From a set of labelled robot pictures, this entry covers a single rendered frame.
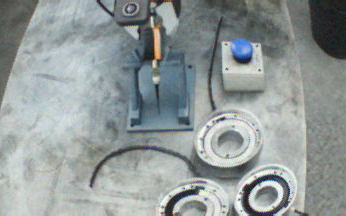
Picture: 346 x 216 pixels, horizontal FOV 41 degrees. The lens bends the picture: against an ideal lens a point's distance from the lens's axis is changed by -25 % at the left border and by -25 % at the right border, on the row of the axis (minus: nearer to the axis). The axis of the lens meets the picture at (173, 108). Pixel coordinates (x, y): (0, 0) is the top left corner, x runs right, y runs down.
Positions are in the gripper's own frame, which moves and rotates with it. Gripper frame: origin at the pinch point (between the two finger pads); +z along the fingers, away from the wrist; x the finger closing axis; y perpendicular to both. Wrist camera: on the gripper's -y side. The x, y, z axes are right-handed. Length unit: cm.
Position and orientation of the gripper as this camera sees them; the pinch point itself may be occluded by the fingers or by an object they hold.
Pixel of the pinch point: (153, 35)
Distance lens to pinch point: 87.8
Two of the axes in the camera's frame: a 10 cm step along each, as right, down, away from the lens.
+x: -9.9, 0.3, 1.2
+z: 1.2, 6.1, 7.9
